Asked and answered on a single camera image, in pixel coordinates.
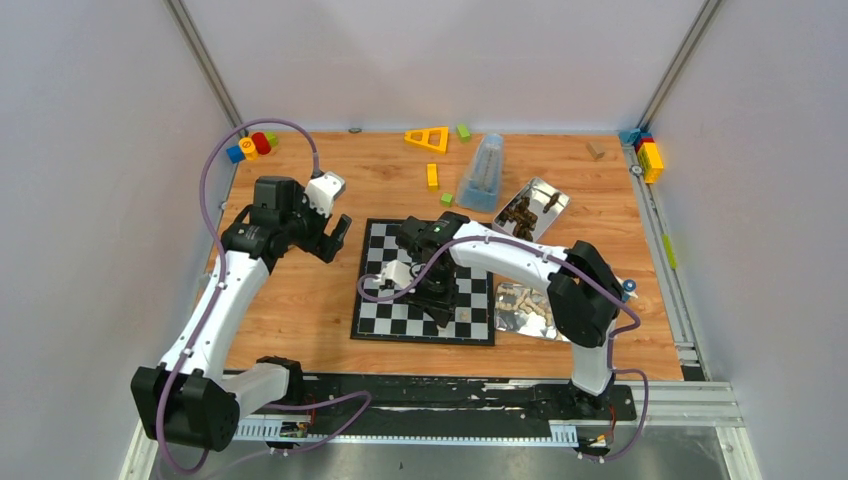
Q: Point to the brown wooden block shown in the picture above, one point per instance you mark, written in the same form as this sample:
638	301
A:
596	149

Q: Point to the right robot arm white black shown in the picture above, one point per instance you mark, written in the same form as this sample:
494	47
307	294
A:
584	295

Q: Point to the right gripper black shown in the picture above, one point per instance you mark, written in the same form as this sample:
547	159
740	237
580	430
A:
441	308

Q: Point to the green cube back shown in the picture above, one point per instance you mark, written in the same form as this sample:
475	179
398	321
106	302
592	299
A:
463	133

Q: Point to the folding chess board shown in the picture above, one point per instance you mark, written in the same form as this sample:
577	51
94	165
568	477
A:
397	321

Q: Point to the tin box with dark pieces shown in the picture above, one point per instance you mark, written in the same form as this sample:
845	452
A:
532	211

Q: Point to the green cube middle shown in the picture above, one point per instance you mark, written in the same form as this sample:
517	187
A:
447	199

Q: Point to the stacked coloured bricks right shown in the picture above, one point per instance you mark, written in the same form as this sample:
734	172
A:
647	153

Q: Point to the toy car red blue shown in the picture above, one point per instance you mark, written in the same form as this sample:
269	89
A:
629	287

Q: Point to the green cube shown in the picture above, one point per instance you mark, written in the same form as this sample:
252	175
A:
447	199
463	133

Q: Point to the coloured blocks left corner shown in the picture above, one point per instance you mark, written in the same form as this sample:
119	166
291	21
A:
252	147

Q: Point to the yellow triangle block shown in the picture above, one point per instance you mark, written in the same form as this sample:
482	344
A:
432	139

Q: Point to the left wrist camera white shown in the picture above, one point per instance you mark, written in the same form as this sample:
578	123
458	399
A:
323	191

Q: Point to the yellow curved block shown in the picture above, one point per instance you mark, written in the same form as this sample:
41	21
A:
432	177

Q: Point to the tin lid with light pieces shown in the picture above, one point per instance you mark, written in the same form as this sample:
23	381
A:
524	311

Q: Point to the bubble-wrapped blue metronome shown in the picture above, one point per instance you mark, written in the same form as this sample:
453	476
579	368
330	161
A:
480	186

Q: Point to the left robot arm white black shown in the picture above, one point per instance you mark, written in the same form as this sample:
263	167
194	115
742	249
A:
218	311

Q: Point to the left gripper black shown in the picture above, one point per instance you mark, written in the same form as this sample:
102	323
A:
321	234

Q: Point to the aluminium frame rail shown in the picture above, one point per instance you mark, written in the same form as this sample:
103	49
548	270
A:
690	429

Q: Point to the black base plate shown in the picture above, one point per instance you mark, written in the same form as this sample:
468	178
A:
434	409

